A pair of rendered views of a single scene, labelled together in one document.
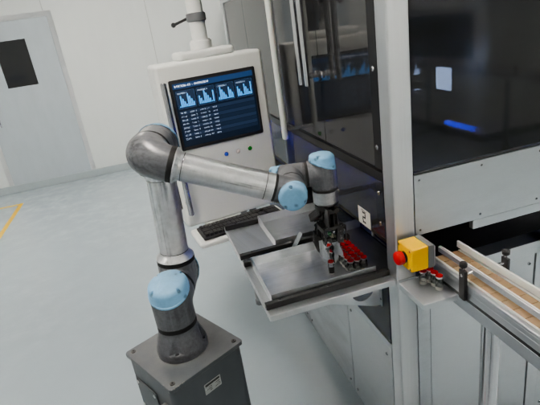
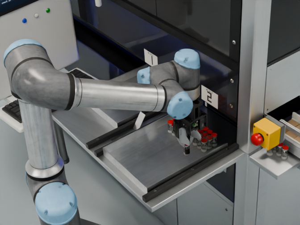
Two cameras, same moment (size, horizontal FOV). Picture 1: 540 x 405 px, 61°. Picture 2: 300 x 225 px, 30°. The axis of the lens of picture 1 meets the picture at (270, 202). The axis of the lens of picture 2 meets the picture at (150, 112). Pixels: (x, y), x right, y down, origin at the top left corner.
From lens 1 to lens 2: 0.68 m
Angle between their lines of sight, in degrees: 24
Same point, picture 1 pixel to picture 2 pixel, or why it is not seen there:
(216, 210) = not seen: hidden behind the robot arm
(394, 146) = (256, 46)
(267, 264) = (118, 151)
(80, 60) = not seen: outside the picture
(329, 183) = (195, 81)
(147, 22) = not seen: outside the picture
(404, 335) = (248, 195)
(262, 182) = (153, 98)
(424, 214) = (271, 96)
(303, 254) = (148, 134)
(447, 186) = (289, 70)
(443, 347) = (274, 196)
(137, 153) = (35, 88)
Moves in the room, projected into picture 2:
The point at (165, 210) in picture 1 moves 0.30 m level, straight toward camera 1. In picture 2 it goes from (43, 127) to (101, 184)
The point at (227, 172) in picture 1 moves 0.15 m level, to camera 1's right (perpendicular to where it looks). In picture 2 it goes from (123, 93) to (175, 78)
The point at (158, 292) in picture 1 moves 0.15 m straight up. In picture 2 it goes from (53, 210) to (44, 170)
